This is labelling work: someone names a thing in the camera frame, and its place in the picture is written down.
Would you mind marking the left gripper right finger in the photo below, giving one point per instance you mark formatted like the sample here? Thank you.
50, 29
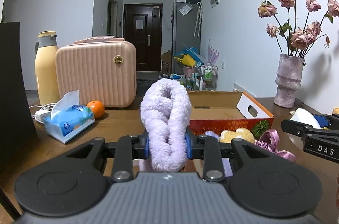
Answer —
211, 152

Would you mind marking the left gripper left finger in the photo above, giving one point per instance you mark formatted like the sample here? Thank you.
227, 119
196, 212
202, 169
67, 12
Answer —
124, 151

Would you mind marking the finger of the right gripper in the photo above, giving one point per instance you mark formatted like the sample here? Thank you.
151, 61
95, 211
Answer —
299, 129
328, 121

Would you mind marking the white round sponge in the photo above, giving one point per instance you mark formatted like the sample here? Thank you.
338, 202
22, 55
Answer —
303, 116

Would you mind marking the white yellow plush toy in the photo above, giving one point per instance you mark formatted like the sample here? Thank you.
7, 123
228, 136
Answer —
242, 133

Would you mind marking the pink satin scrunchie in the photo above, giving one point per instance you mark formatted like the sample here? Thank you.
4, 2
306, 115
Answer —
269, 140

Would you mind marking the lilac fluffy scrunchie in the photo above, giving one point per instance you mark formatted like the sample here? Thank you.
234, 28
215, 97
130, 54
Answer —
165, 113

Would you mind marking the purple knit pouch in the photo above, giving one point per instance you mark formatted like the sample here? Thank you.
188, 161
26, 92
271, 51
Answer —
212, 134

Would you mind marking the yellow bear mug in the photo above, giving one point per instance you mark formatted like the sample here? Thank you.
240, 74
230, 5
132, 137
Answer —
335, 111

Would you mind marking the red cardboard box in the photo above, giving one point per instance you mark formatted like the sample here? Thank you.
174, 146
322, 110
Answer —
219, 111

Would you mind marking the orange fruit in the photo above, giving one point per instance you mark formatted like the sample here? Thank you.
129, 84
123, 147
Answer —
97, 107

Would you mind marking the pink textured vase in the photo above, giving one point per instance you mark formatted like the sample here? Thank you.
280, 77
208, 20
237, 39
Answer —
288, 80

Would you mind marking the blue tissue pack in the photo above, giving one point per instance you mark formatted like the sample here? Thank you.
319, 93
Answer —
68, 118

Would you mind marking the pink ribbed suitcase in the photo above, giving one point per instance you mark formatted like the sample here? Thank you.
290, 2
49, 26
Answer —
101, 68

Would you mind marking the dried pink roses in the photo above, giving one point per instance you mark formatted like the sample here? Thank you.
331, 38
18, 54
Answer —
298, 24

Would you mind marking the black paper shopping bag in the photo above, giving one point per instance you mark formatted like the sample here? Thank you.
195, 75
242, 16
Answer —
17, 127

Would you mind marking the dark entrance door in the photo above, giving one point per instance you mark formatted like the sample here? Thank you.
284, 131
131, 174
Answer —
143, 28

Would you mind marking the grey refrigerator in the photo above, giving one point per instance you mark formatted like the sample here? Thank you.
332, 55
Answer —
185, 26

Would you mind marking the yellow thermos jug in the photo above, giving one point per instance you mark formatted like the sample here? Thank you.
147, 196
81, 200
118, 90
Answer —
45, 67

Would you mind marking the wire storage cart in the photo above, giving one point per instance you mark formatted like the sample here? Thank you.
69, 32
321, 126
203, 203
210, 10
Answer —
202, 78

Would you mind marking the white charger with cable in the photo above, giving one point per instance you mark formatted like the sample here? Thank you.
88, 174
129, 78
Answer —
40, 112

